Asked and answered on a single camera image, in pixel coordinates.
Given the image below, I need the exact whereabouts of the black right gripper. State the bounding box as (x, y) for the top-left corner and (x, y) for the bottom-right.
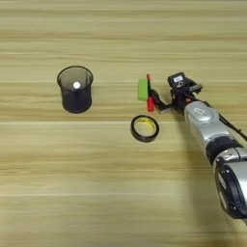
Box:
(150, 83), (204, 115)

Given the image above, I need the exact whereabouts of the red and black marker pen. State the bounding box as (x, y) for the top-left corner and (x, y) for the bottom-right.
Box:
(146, 73), (156, 113)

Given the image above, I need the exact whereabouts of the green rectangular block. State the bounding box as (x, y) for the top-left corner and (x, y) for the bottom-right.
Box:
(137, 78), (150, 102)

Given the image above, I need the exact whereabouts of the black tape roll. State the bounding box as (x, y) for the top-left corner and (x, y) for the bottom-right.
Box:
(129, 114), (160, 144)

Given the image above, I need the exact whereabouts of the black box with white label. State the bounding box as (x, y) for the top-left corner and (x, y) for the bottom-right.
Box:
(166, 71), (189, 92)

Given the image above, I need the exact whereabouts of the black mesh pen cup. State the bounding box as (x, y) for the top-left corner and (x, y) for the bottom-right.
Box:
(56, 65), (95, 115)

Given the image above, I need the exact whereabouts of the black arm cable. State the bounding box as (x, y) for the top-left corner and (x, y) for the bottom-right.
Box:
(217, 113), (247, 143)

